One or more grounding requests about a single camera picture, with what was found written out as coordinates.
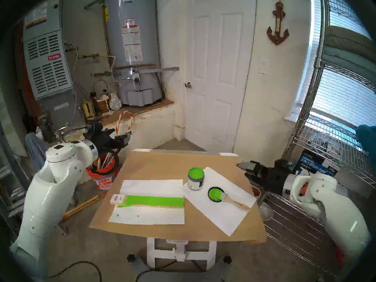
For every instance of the wooden chip paint brush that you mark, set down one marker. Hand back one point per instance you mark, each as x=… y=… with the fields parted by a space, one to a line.
x=235 y=201

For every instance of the white window blinds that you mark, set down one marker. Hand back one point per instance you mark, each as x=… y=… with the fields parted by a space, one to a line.
x=337 y=93

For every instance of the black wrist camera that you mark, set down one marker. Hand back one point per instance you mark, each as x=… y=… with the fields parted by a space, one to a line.
x=283 y=164
x=97 y=127

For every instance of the grey water heater tank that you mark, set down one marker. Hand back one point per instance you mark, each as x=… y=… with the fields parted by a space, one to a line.
x=132 y=34

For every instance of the utility pump box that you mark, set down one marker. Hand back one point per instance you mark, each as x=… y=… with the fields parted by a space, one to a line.
x=317 y=165

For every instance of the brown hardboard table cover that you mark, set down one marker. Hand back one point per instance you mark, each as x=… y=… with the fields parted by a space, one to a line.
x=164 y=166

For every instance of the white water heater platform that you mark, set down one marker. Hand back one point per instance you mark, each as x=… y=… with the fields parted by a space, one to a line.
x=149 y=122

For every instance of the black lid with green paint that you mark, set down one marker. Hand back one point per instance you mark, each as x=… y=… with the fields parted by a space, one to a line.
x=214 y=194

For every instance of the light wood plank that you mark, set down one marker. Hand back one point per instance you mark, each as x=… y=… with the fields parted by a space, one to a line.
x=147 y=201

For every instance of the teal folded cushion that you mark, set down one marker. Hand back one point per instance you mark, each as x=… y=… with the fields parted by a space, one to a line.
x=343 y=62

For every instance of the olive folded cushion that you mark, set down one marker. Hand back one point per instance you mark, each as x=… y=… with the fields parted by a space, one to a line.
x=349 y=37

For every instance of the clear glass bowl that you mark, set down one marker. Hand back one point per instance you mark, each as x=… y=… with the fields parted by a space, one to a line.
x=265 y=211

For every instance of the white panel door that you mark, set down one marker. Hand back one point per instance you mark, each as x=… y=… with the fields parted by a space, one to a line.
x=218 y=64

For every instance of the red plastic object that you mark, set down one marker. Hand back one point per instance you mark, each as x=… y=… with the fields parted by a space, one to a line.
x=340 y=255

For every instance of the striped candy cane decoration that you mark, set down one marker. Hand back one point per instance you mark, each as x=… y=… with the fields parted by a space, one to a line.
x=130 y=119

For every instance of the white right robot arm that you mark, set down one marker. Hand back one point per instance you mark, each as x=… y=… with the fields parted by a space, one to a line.
x=337 y=211

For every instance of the green paint sample jar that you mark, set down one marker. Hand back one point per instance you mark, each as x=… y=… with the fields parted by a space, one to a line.
x=195 y=180

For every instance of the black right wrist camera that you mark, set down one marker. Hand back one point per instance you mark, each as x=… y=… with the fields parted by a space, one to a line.
x=283 y=164

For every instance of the yellow gas pipe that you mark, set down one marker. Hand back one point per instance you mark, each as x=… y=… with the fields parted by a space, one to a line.
x=91 y=55

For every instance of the white light switch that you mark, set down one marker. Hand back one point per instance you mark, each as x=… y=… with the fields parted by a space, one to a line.
x=263 y=66

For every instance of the blue cloth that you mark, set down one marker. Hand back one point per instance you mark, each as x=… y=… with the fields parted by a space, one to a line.
x=36 y=152

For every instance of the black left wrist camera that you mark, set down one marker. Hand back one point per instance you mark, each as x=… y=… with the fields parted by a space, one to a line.
x=97 y=127

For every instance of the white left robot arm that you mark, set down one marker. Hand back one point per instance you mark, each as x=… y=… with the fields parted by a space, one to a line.
x=50 y=193

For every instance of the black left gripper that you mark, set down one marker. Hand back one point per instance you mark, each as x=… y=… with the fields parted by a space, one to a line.
x=105 y=140

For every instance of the rusty anchor wall decoration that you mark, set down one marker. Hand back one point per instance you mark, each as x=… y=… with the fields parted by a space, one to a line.
x=277 y=33

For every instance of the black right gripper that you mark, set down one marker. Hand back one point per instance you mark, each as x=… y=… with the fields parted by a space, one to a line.
x=273 y=177

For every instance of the grey bryant furnace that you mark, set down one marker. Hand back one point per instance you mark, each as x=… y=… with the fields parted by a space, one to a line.
x=47 y=64

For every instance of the aluminium ladder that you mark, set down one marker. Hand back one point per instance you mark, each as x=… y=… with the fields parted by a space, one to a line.
x=11 y=196

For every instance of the orange plastic bucket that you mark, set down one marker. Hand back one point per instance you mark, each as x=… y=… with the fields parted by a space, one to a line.
x=102 y=181

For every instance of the dark teal fabric object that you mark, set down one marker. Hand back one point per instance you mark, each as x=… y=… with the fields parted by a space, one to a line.
x=367 y=139

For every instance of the white paper sheet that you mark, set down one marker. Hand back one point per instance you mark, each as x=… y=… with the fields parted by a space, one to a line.
x=226 y=219
x=147 y=218

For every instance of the foil wrapped object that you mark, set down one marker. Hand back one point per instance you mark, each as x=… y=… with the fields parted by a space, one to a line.
x=115 y=102

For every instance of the tan board table top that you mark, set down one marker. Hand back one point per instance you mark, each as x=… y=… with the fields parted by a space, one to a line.
x=180 y=252

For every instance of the wooden sticks bundle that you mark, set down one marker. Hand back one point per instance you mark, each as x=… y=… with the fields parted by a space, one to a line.
x=82 y=207

